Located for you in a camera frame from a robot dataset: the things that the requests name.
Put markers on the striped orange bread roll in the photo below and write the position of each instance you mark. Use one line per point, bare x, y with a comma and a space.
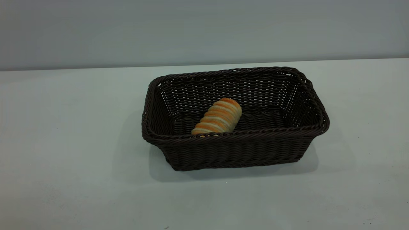
218, 117

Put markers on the dark brown woven basket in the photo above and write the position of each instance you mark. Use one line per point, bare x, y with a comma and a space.
235, 150

